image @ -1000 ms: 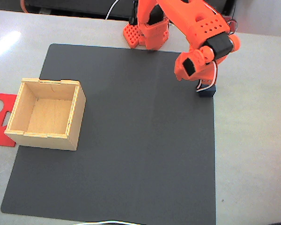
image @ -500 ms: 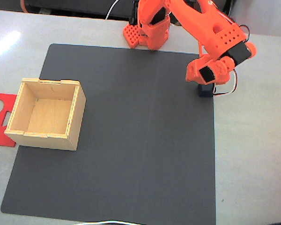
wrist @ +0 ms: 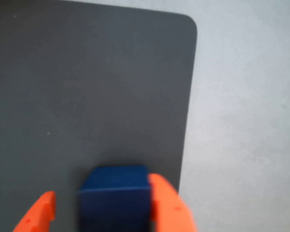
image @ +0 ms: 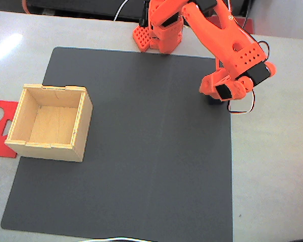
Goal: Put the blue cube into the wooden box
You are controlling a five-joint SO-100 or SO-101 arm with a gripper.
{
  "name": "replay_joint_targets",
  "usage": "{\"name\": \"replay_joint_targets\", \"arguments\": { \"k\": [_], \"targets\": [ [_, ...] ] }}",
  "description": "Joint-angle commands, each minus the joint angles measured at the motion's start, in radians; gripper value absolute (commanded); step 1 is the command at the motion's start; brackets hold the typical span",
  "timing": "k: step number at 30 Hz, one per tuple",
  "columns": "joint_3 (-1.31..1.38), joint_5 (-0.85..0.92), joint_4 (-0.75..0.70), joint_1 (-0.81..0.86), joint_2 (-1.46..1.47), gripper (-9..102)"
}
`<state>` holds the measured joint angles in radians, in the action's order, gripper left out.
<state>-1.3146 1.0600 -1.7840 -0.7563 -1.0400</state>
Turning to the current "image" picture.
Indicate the dark blue cube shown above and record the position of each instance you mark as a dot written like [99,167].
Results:
[214,101]

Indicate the open wooden box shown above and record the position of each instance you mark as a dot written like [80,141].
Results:
[50,123]

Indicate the dark grey mat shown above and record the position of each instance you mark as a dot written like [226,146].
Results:
[141,151]

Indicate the black background device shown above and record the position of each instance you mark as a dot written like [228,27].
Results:
[78,7]

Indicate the red cutout sheet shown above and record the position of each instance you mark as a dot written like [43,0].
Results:
[0,146]

